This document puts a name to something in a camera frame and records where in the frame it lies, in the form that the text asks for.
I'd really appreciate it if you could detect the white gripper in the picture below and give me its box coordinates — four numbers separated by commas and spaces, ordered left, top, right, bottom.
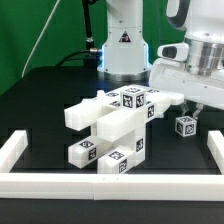
149, 58, 224, 120

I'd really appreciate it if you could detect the white chair seat part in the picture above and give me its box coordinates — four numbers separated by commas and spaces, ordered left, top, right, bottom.
89, 123, 148, 164

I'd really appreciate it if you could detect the white chair back part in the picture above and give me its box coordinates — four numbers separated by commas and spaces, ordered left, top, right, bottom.
64, 85, 184, 142

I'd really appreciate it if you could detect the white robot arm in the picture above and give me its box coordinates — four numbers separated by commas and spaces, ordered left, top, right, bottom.
98, 0, 224, 110

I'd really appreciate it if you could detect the white bar part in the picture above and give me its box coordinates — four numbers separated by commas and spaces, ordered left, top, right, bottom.
0, 130, 28, 173

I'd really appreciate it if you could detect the white right fence wall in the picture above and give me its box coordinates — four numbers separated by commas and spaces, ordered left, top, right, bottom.
207, 131, 224, 175

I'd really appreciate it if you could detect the white fence wall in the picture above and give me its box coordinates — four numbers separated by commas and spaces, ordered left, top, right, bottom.
207, 131, 224, 175
0, 173, 224, 201

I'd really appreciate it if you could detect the black cable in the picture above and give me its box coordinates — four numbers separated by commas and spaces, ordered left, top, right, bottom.
55, 0, 101, 68

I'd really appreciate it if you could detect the white cable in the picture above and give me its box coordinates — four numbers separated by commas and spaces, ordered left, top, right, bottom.
21, 0, 63, 78

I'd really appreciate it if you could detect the white front fence wall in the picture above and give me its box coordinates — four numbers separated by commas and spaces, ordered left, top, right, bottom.
0, 173, 224, 201

